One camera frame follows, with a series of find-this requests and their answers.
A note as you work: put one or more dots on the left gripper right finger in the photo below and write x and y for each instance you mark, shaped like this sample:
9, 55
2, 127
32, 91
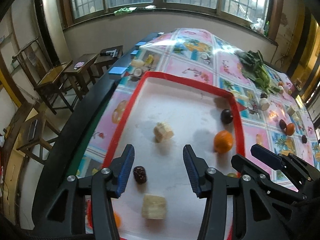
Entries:
209, 183

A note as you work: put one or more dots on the dark jujube near vegetable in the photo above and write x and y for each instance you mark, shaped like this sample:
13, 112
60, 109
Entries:
263, 95

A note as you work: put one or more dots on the green cloth on sill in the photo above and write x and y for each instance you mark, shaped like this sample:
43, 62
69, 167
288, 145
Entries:
124, 11

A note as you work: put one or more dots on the red rimmed white tray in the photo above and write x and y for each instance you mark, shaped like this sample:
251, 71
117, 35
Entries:
192, 109

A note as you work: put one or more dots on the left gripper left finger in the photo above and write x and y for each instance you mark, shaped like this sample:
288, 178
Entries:
82, 208

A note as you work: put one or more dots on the dark wooden chair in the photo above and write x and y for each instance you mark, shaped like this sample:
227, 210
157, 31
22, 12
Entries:
48, 80

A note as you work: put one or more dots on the orange mandarin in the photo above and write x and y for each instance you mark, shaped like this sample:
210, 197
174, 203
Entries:
223, 142
290, 129
117, 219

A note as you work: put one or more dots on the wrinkled red jujube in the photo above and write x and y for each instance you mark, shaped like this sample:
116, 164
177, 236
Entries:
304, 139
139, 174

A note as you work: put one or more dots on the green grape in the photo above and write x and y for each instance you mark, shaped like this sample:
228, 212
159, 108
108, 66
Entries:
233, 175

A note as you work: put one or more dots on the large sugarcane chunk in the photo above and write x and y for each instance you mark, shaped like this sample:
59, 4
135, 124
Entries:
264, 104

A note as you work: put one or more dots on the blue sponge block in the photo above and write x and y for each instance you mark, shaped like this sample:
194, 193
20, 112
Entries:
116, 72

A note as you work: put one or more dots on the white plastic bag on sill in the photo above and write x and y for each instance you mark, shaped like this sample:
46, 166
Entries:
258, 26

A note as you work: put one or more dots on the pale sugarcane piece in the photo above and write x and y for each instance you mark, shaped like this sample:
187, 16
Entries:
154, 207
163, 131

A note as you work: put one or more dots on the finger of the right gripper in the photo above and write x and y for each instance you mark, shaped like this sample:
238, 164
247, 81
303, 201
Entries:
302, 175
278, 212

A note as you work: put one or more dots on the pale cube chunk far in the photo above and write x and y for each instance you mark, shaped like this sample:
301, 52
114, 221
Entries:
291, 110

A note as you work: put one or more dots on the dark purple plum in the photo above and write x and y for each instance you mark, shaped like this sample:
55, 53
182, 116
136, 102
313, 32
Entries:
226, 116

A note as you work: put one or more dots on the green leafy vegetable bunch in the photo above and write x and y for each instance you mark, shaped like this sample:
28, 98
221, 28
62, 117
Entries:
253, 68

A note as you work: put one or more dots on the colourful fruit print tablecloth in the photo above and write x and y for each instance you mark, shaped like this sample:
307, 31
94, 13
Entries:
198, 55

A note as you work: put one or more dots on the dark wooden side table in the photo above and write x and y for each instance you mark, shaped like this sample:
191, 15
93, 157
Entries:
80, 74

